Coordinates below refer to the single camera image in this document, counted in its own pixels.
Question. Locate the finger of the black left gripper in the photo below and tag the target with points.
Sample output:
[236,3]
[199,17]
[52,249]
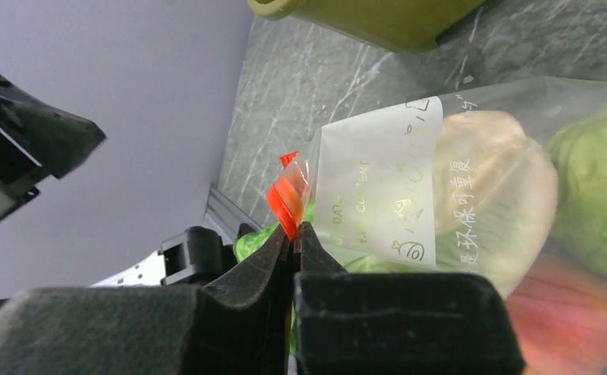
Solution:
[59,140]

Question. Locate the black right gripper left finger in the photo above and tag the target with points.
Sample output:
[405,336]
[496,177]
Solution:
[236,324]

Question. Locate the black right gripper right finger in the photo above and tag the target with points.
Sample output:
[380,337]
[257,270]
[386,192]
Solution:
[397,323]

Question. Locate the peach toy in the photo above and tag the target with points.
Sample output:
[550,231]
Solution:
[559,315]

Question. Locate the clear zip bag orange zipper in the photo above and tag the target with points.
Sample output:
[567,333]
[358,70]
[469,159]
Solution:
[542,106]

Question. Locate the round green cabbage toy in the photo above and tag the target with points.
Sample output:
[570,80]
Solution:
[579,153]

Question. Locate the napa cabbage toy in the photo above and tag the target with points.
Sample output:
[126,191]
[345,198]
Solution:
[391,191]

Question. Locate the olive green plastic bin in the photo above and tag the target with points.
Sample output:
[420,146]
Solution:
[394,25]

